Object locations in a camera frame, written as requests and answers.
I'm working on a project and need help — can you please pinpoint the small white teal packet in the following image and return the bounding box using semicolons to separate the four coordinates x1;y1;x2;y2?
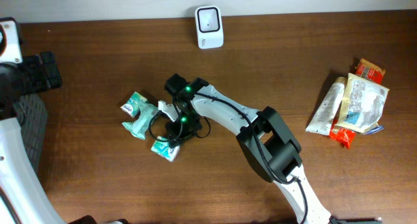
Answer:
151;136;180;162

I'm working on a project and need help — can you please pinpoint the small teal tissue pack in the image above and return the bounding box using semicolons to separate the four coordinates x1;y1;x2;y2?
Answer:
121;92;147;117

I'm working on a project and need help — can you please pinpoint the white cosmetic tube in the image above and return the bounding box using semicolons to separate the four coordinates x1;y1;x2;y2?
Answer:
306;77;347;135

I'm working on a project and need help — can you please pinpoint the cream snack bag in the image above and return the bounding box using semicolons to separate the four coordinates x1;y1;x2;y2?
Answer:
335;74;390;134

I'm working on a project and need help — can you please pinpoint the orange spaghetti pasta pack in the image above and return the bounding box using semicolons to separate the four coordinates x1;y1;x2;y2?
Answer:
330;58;389;148

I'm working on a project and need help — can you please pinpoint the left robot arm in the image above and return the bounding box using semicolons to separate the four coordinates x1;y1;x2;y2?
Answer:
1;18;63;223

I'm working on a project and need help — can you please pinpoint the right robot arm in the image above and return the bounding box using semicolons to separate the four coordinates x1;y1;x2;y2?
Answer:
164;74;336;224

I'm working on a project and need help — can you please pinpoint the white barcode scanner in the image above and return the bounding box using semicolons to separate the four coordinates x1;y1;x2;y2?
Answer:
194;6;224;49

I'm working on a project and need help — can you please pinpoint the grey plastic mesh basket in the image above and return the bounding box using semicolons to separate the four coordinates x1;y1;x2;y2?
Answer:
14;94;48;173

